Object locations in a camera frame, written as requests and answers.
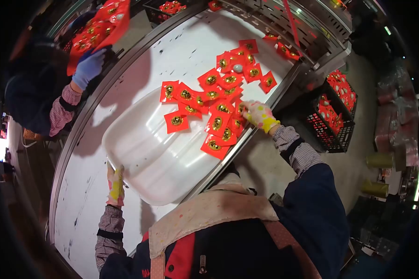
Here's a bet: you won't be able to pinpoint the person's left hand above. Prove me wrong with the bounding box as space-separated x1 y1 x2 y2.
106 163 126 207

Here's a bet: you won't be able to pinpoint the person's right hand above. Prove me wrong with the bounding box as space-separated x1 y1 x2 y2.
239 100 281 134

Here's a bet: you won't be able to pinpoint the person's right fingers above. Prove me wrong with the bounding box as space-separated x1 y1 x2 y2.
239 100 262 122

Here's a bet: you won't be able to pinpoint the person's left fingers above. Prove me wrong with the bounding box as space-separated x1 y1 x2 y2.
106 163 126 182

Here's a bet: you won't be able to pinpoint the white plastic tub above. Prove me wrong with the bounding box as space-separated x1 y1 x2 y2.
101 87 239 206

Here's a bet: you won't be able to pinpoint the pile of red gold-print packets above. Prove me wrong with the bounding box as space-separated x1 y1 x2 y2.
159 39 278 160

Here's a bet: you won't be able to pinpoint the black wrist band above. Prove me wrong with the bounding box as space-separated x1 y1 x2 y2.
97 228 124 241
280 137 305 164

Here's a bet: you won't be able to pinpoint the black crate of red packets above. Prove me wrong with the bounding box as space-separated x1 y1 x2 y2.
305 69 359 154

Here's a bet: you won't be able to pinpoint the grey metal conveyor machine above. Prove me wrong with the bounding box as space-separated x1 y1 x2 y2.
209 0 353 91

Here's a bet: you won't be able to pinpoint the person's body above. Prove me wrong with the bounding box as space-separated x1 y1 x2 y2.
99 162 351 279

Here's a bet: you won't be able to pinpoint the olive film roll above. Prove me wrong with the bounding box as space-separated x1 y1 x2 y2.
366 153 394 170
361 179 390 199

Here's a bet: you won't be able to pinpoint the stack of plastic-wrapped goods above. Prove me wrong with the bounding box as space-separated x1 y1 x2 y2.
374 66 419 168

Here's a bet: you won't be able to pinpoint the black wire basket with packets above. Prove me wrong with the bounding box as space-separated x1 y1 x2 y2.
142 0 196 26

